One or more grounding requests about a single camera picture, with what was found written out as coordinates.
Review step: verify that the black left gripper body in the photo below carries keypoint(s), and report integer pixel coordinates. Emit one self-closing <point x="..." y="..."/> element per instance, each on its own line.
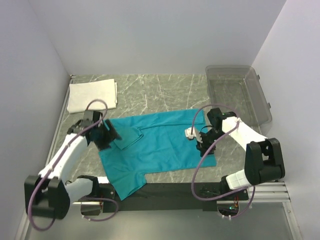
<point x="100" y="138"/>

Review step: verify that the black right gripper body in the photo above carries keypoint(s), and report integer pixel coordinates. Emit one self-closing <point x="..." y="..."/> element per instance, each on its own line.
<point x="206" y="145"/>

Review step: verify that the teal t shirt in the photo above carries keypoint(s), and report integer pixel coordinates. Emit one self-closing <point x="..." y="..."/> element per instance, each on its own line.
<point x="150" y="143"/>

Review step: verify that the clear plastic bin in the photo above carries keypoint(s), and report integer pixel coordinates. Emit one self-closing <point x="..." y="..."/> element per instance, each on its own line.
<point x="238" y="86"/>

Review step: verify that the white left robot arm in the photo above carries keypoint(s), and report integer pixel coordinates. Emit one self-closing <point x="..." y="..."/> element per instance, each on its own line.
<point x="48" y="194"/>

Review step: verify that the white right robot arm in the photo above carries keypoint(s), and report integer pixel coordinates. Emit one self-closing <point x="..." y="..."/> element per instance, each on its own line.
<point x="263" y="156"/>

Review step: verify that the folded white t shirt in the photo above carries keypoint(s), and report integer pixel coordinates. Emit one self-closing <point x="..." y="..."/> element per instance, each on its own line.
<point x="81" y="94"/>

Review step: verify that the black base crossbar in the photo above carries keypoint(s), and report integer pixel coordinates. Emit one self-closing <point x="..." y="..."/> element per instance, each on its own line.
<point x="168" y="196"/>

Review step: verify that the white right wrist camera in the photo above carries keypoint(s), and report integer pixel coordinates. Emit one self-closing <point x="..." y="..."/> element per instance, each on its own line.
<point x="192" y="133"/>

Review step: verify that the aluminium frame rail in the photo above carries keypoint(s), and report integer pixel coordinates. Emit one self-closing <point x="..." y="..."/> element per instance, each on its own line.
<point x="275" y="192"/>

